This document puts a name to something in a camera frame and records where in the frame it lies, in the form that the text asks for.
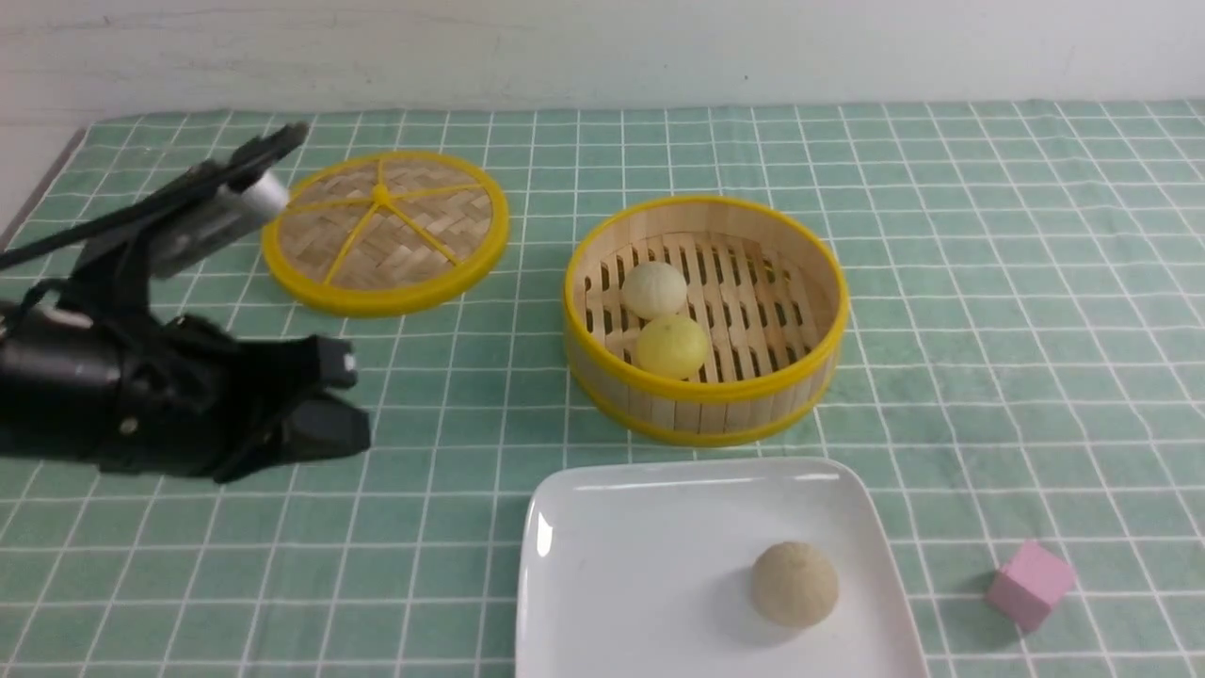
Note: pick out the white square plate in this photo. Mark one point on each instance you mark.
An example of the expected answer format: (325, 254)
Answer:
(643, 570)

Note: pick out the green checkered tablecloth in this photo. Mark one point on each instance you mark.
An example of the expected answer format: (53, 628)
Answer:
(1024, 362)

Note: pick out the yellow bamboo steamer basket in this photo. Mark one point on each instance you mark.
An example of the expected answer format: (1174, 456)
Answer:
(770, 292)

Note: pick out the yellow bamboo steamer lid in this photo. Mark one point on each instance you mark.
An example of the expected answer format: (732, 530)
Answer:
(388, 234)

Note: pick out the beige steamed bun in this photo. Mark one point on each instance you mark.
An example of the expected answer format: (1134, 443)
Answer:
(794, 585)

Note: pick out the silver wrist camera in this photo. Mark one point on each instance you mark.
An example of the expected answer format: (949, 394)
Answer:
(239, 206)

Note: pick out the pink cube block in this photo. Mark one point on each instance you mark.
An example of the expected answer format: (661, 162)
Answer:
(1030, 586)

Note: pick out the white steamed bun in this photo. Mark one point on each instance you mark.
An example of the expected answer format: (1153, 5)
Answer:
(654, 289)

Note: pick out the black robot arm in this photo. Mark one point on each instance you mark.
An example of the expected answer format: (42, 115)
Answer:
(37, 339)

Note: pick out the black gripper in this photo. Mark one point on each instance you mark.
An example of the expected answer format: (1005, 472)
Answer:
(184, 398)

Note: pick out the yellow steamed bun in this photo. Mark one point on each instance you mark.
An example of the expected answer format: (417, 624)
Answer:
(674, 347)

